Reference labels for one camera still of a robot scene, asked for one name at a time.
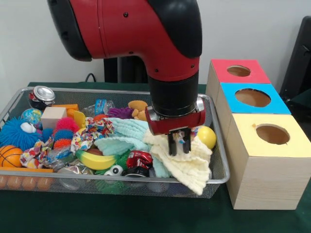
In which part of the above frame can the wooden box with three holes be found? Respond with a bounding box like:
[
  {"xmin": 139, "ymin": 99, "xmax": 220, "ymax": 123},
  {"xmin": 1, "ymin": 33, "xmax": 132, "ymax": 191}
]
[{"xmin": 206, "ymin": 59, "xmax": 311, "ymax": 210}]

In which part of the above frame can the blue spiky ball with eyes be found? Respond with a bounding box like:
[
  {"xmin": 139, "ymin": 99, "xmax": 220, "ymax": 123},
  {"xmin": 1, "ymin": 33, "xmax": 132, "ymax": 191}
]
[{"xmin": 0, "ymin": 118, "xmax": 40, "ymax": 150}]

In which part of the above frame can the orange toy basketball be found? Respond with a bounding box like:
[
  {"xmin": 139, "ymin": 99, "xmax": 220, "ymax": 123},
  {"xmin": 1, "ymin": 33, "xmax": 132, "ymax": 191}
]
[{"xmin": 0, "ymin": 145, "xmax": 24, "ymax": 168}]

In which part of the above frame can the mint green knitted cloth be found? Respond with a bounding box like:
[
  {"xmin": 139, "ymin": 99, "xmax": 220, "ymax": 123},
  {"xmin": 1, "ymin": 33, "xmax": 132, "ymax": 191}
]
[{"xmin": 94, "ymin": 118, "xmax": 171, "ymax": 178}]

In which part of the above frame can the dark green table cloth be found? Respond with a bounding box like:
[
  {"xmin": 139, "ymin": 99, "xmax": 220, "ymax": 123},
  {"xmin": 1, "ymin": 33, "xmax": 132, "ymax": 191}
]
[{"xmin": 0, "ymin": 82, "xmax": 311, "ymax": 233}]

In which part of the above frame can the yellow toy banana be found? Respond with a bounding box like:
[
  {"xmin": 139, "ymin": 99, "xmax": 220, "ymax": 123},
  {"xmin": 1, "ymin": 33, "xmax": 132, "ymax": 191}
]
[{"xmin": 75, "ymin": 150, "xmax": 117, "ymax": 171}]

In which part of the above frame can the red crushed can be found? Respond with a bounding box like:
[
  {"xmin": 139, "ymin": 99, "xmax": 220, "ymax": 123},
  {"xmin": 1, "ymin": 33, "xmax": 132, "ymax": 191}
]
[{"xmin": 125, "ymin": 150, "xmax": 154, "ymax": 171}]

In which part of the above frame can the colourful braided rope toy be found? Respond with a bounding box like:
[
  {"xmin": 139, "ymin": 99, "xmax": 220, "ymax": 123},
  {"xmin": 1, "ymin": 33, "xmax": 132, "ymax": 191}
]
[{"xmin": 20, "ymin": 118, "xmax": 115, "ymax": 168}]

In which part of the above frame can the long orange toy brick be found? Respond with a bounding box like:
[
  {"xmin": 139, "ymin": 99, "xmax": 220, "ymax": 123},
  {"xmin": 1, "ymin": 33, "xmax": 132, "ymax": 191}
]
[{"xmin": 0, "ymin": 167, "xmax": 54, "ymax": 191}]

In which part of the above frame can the cream knitted cloth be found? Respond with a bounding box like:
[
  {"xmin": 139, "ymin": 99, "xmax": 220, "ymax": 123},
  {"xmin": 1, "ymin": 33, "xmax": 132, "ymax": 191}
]
[{"xmin": 143, "ymin": 129, "xmax": 213, "ymax": 196}]

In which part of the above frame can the small globe ball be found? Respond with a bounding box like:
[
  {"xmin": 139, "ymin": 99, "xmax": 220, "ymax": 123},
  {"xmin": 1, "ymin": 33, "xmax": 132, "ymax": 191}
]
[{"xmin": 20, "ymin": 108, "xmax": 43, "ymax": 128}]

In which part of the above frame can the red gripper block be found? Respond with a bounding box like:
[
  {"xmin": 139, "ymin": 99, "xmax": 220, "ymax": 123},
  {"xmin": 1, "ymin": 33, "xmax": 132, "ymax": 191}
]
[{"xmin": 145, "ymin": 110, "xmax": 206, "ymax": 156}]

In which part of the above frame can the shallow clear mesh bin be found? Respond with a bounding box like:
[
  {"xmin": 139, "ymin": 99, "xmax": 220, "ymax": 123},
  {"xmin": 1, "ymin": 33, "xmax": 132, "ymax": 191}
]
[{"xmin": 0, "ymin": 87, "xmax": 230, "ymax": 199}]

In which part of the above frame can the brown plush teddy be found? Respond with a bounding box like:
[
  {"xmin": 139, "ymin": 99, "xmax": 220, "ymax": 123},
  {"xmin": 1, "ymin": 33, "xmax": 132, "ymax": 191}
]
[{"xmin": 128, "ymin": 100, "xmax": 149, "ymax": 121}]

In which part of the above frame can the silver topped dark can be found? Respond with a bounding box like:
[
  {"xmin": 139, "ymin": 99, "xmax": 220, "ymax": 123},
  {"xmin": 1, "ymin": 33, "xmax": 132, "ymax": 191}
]
[{"xmin": 29, "ymin": 86, "xmax": 56, "ymax": 110}]

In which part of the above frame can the pale wooden cube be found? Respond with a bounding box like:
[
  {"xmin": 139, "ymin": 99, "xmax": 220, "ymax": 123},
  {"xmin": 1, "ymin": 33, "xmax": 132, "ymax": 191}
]
[{"xmin": 41, "ymin": 107, "xmax": 67, "ymax": 130}]

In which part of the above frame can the yellow smiley ball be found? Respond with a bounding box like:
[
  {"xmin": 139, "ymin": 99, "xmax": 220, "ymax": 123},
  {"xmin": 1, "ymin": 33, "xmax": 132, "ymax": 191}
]
[{"xmin": 196, "ymin": 126, "xmax": 217, "ymax": 150}]

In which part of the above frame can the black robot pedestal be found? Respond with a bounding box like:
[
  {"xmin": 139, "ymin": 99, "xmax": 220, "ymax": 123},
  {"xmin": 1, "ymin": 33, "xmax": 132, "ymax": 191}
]
[{"xmin": 104, "ymin": 57, "xmax": 151, "ymax": 83}]

